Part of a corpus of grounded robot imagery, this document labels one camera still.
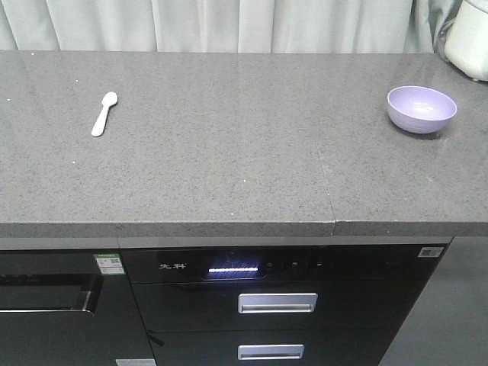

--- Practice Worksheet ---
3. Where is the black disinfection cabinet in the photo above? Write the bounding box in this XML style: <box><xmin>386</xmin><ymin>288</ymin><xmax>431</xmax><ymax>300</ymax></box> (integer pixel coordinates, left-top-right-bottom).
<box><xmin>122</xmin><ymin>243</ymin><xmax>447</xmax><ymax>365</ymax></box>

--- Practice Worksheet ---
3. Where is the white plastic spoon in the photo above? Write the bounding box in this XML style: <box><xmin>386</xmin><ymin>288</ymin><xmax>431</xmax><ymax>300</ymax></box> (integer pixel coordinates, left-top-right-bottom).
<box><xmin>91</xmin><ymin>91</ymin><xmax>118</xmax><ymax>137</ymax></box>

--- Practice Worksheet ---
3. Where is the white label sticker dishwasher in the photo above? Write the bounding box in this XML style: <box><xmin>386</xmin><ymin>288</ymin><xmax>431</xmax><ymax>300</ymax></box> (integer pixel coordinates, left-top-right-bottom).
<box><xmin>115</xmin><ymin>358</ymin><xmax>156</xmax><ymax>366</ymax></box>

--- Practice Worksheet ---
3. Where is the green energy label sticker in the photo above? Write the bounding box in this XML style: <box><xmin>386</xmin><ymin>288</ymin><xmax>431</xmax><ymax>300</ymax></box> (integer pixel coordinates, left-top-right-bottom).
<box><xmin>94</xmin><ymin>253</ymin><xmax>125</xmax><ymax>275</ymax></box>

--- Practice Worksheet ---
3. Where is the white QR sticker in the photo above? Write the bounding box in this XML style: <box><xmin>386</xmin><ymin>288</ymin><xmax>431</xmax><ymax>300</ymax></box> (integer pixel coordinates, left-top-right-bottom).
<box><xmin>418</xmin><ymin>246</ymin><xmax>445</xmax><ymax>258</ymax></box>

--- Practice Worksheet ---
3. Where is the purple bowl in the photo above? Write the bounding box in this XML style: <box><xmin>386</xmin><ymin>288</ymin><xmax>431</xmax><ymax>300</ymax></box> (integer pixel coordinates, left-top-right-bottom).
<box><xmin>387</xmin><ymin>85</ymin><xmax>458</xmax><ymax>134</ymax></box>

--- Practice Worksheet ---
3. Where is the silver drawer handle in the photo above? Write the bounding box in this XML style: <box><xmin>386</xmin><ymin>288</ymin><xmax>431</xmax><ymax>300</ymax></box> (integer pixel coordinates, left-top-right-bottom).
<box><xmin>237</xmin><ymin>293</ymin><xmax>318</xmax><ymax>313</ymax></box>
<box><xmin>237</xmin><ymin>344</ymin><xmax>305</xmax><ymax>361</ymax></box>

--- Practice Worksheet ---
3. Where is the silver lower drawer handle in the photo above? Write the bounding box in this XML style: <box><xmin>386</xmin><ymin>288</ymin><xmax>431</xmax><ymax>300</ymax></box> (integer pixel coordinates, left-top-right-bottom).
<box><xmin>237</xmin><ymin>344</ymin><xmax>305</xmax><ymax>361</ymax></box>

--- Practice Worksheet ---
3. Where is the white rice cooker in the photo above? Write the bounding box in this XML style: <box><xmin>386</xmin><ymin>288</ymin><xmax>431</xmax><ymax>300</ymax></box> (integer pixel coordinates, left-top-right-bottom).
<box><xmin>445</xmin><ymin>1</ymin><xmax>487</xmax><ymax>82</ymax></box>

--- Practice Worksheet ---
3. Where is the black built-in dishwasher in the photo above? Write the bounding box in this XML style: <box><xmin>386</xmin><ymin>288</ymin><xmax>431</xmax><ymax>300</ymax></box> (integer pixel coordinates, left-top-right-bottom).
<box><xmin>1</xmin><ymin>249</ymin><xmax>155</xmax><ymax>365</ymax></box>

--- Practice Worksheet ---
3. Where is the silver upper drawer handle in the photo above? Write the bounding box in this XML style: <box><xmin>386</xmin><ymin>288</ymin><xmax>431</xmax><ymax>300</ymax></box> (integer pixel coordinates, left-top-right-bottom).
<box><xmin>237</xmin><ymin>293</ymin><xmax>318</xmax><ymax>313</ymax></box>

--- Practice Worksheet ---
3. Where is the grey cabinet door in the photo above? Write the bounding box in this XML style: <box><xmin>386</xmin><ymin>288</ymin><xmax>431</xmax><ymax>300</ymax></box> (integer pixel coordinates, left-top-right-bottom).
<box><xmin>380</xmin><ymin>236</ymin><xmax>487</xmax><ymax>365</ymax></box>

